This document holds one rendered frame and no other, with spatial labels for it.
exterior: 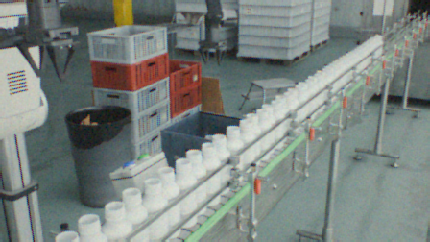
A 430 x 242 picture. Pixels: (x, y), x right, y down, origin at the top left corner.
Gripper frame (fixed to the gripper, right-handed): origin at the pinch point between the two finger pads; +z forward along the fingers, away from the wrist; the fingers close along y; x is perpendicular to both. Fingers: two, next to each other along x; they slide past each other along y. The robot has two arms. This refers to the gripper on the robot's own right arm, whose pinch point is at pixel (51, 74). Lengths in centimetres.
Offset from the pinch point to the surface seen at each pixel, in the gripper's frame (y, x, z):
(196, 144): -20, 85, 48
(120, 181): -1.6, 18.6, 31.2
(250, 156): 18, 54, 33
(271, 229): -21, 177, 139
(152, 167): 2.8, 26.1, 29.4
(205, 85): -167, 340, 98
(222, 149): 16.6, 39.0, 26.0
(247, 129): 17, 54, 25
